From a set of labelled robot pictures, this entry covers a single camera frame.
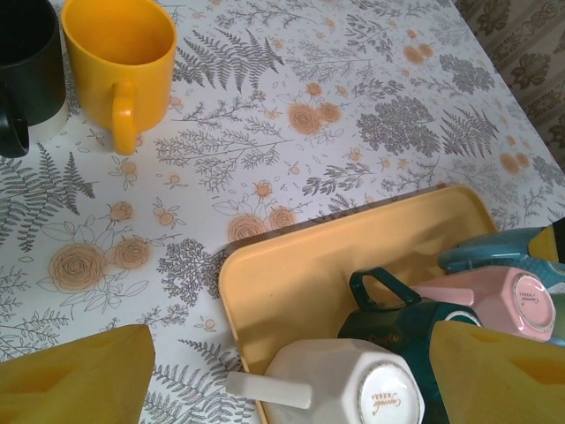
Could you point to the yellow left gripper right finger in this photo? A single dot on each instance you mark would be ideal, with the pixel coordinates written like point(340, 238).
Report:
point(499, 384)

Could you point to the black mug with white base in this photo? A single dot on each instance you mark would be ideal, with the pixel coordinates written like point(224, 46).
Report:
point(31, 66)

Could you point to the pink faceted mug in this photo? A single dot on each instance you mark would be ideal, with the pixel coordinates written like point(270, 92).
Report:
point(476, 296)

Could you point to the yellow plastic tray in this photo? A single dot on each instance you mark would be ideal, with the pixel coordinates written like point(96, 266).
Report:
point(300, 274)

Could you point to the floral print tablecloth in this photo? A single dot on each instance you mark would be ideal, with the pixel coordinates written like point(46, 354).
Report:
point(265, 154)

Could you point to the white faceted mug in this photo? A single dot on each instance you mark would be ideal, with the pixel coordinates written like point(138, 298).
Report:
point(331, 375)

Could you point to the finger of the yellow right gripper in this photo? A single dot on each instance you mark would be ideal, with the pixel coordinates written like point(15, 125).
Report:
point(552, 240)

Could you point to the yellow mug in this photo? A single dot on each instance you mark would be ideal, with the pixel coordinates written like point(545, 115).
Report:
point(132, 88)

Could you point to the dark green faceted mug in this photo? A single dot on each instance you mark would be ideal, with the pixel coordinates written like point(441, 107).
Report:
point(415, 320)

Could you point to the speckled blue mug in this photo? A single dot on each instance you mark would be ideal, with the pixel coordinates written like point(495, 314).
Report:
point(481, 258)

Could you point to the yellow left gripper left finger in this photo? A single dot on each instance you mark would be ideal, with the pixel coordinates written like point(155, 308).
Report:
point(66, 384)

